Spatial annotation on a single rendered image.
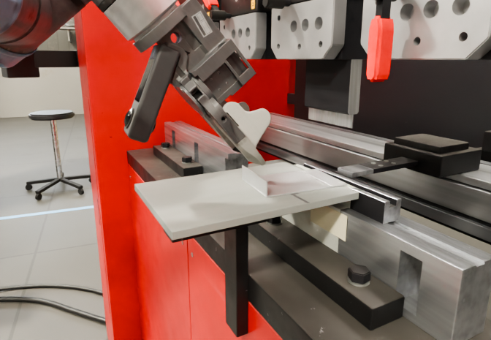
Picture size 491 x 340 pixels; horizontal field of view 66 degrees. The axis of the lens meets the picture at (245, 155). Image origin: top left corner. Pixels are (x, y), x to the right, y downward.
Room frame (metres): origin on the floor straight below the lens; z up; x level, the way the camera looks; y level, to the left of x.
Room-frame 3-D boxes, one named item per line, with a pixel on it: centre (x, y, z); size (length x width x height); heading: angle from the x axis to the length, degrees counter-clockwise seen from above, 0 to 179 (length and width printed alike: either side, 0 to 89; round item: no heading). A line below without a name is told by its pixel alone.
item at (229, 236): (0.49, 0.04, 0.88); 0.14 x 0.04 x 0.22; 118
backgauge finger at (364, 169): (0.64, -0.27, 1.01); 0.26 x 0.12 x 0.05; 118
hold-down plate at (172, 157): (1.08, 0.20, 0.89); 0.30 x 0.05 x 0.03; 28
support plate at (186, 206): (0.51, 0.00, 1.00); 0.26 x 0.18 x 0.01; 118
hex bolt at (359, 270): (0.43, -0.14, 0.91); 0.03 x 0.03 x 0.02
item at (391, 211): (0.55, -0.14, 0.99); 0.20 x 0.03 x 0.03; 28
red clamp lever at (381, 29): (0.41, -0.14, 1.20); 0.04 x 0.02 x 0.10; 118
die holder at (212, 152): (1.06, 0.13, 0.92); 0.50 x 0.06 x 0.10; 28
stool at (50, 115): (3.39, 1.73, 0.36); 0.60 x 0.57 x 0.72; 113
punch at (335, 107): (0.58, -0.13, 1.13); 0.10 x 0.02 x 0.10; 28
